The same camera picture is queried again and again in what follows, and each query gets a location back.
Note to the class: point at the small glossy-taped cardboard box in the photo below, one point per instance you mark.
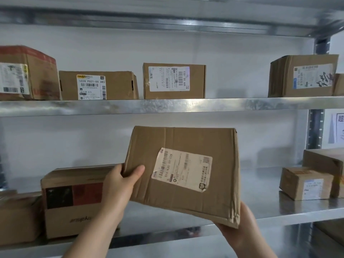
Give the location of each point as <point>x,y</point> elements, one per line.
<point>290,182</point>

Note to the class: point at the person's right hand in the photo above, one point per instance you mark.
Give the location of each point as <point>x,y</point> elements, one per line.
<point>242,233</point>

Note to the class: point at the large cardboard box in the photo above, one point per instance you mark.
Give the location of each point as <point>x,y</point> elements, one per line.
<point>188,139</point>

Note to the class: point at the person's left hand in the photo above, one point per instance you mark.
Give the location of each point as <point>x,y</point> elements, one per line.
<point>115,196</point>

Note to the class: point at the box 5288 label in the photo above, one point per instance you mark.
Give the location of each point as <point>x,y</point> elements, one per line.
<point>339,84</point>

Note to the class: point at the metal shelving rack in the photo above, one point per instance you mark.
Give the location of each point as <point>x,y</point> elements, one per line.
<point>161,106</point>

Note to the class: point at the box with red-yellow tape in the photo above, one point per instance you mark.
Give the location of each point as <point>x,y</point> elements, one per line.
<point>322,158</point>

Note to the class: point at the slim box with blue-edged label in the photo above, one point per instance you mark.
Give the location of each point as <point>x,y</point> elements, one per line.
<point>197,80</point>

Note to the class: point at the white printed notice sheet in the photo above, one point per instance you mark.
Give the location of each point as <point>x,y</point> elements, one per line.
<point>336,128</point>

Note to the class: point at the red printed box 8077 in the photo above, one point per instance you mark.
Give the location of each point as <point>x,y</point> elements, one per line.
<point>43,77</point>

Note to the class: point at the Royalstar red-black box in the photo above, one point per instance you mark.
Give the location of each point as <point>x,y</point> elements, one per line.
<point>67,220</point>

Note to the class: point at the small box with white label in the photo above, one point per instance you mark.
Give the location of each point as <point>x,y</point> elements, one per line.
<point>16,223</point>

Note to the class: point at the slim box with yellow-striped label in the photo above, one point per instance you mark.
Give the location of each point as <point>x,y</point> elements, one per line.
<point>121,85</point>

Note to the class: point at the brown parcel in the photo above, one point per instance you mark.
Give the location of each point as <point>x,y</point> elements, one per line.
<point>282,77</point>

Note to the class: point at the line-drawing printed cardboard box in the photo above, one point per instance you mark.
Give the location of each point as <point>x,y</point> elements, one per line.
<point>330,229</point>

